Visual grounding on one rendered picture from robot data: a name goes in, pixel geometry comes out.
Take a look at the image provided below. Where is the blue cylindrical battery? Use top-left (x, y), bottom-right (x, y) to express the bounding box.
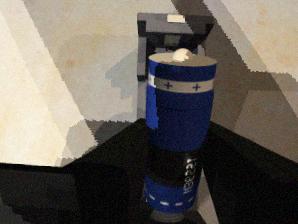
top-left (144, 48), bottom-right (217, 213)

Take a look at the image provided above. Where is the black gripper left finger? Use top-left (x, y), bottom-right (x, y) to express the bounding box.
top-left (0, 119), bottom-right (148, 224)

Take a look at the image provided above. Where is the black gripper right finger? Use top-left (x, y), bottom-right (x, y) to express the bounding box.
top-left (202, 121), bottom-right (298, 224)

